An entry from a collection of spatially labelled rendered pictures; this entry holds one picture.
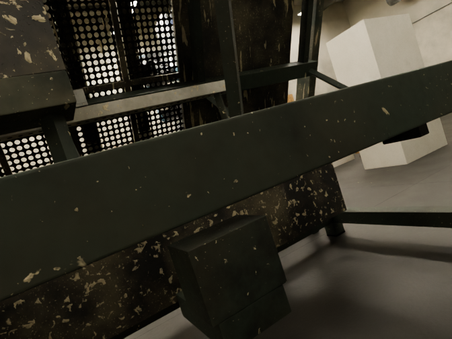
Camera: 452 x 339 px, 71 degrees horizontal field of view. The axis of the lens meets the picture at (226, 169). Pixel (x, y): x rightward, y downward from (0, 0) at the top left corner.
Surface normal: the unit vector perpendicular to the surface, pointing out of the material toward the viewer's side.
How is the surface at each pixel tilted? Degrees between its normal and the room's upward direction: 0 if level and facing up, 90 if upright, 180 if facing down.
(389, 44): 90
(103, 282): 90
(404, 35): 90
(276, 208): 90
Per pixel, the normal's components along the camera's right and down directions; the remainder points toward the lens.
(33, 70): 0.46, -0.11
